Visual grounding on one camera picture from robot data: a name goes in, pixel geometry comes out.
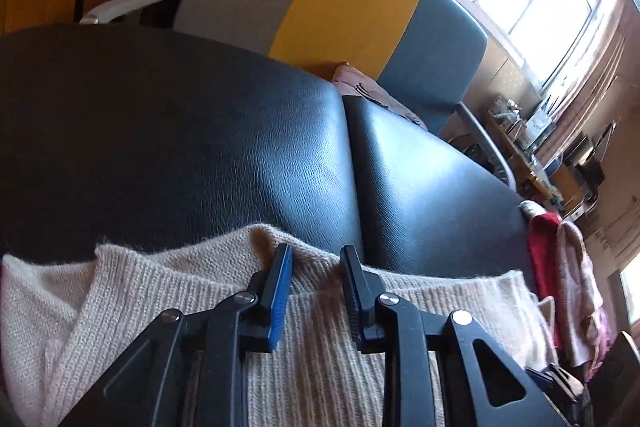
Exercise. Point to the pink cat print cushion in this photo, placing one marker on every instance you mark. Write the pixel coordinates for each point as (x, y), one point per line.
(360, 82)

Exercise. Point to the cluttered wooden desk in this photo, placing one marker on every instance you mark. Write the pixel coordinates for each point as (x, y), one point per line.
(520, 157)

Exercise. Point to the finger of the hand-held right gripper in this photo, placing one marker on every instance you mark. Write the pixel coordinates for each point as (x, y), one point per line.
(560, 387)

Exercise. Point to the black leather bench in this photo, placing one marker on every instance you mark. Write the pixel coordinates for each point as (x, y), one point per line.
(175, 132)

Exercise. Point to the pink beige cloth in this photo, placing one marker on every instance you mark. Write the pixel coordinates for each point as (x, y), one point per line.
(575, 287)

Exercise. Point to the red cloth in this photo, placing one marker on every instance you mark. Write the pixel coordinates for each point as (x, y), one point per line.
(545, 252)

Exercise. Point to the black box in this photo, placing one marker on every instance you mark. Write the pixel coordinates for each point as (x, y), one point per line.
(587, 167)

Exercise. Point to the cream knit sweater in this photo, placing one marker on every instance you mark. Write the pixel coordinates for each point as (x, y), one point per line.
(150, 287)

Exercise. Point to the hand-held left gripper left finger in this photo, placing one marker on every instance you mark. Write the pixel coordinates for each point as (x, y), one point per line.
(280, 302)

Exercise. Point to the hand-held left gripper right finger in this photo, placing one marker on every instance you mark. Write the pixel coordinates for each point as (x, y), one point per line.
(352, 302)

